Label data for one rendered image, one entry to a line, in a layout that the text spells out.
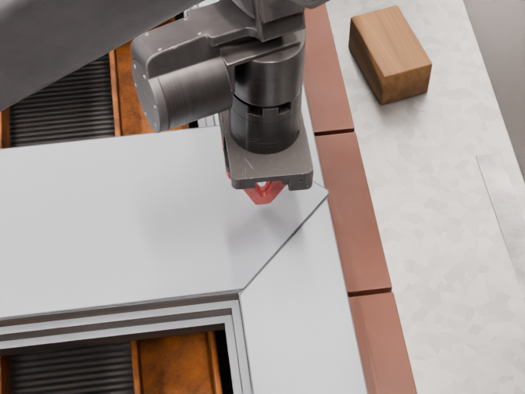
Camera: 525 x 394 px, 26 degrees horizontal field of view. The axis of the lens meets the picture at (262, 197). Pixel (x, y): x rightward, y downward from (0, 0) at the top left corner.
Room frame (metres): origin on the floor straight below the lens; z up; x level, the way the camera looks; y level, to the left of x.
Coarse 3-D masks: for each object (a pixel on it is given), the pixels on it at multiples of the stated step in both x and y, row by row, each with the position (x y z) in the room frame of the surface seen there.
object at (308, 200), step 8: (312, 184) 0.61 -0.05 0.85; (296, 192) 0.60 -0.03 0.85; (304, 192) 0.60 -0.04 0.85; (312, 192) 0.60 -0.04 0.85; (320, 192) 0.60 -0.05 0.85; (328, 192) 0.60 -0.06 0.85; (304, 200) 0.59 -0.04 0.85; (312, 200) 0.59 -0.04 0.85; (320, 200) 0.59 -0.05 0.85; (304, 208) 0.58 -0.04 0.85; (312, 208) 0.58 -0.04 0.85; (304, 216) 0.57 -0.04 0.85
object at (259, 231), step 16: (224, 176) 0.62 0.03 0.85; (240, 192) 0.60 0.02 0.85; (288, 192) 0.60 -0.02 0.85; (240, 208) 0.58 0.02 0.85; (256, 208) 0.58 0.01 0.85; (272, 208) 0.58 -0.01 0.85; (288, 208) 0.58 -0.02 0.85; (240, 224) 0.57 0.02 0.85; (256, 224) 0.57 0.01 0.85; (272, 224) 0.57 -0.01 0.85; (288, 224) 0.57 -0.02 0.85; (240, 240) 0.55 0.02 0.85; (256, 240) 0.55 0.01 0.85; (272, 240) 0.55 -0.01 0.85; (240, 256) 0.53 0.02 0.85; (256, 256) 0.53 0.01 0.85; (272, 256) 0.53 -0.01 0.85; (240, 272) 0.52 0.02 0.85; (256, 272) 0.52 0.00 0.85
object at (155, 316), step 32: (0, 320) 0.47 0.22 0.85; (32, 320) 0.48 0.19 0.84; (64, 320) 0.48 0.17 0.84; (96, 320) 0.48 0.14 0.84; (128, 320) 0.48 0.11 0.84; (160, 320) 0.48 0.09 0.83; (192, 320) 0.48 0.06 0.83; (224, 320) 0.48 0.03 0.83; (0, 352) 0.46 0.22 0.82; (32, 352) 0.46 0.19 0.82
